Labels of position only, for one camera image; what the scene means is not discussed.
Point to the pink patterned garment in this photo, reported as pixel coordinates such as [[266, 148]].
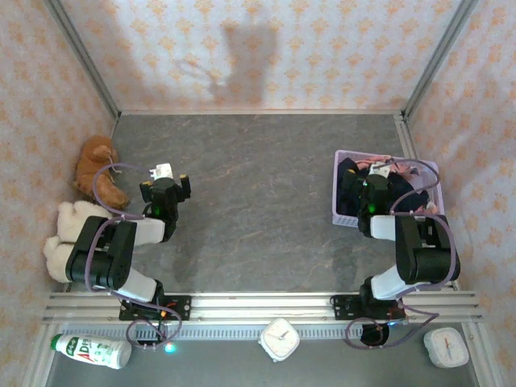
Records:
[[364, 164]]

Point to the lavender plastic laundry basket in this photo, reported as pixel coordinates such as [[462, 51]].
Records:
[[342, 219]]

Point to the navy blue garment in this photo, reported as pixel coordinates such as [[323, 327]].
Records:
[[407, 193]]

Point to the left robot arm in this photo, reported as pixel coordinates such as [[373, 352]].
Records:
[[101, 258]]

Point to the brown plush bear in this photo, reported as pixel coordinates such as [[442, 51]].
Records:
[[96, 169]]

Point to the white plush bear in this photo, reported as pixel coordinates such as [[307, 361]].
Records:
[[66, 225]]

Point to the black round cap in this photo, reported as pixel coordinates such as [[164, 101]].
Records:
[[375, 335]]

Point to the white square alarm clock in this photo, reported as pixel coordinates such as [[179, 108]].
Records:
[[279, 339], [446, 347]]

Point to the white green drink bottle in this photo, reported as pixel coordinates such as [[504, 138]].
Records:
[[92, 351]]

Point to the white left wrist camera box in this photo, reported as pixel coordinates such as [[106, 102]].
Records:
[[161, 171]]

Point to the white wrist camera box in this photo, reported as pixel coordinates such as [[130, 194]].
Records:
[[379, 170], [161, 171]]

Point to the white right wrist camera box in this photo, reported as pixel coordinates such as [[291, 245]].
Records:
[[379, 170]]

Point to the aluminium frame crossbar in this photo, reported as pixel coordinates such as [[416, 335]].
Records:
[[242, 112]]

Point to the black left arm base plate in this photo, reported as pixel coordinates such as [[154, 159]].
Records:
[[181, 307]]

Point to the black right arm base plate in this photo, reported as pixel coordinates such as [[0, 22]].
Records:
[[342, 306]]

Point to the aluminium mounting rail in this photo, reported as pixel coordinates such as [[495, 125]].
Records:
[[262, 306]]

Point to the aluminium frame post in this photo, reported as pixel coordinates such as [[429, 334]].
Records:
[[439, 56], [80, 56]]

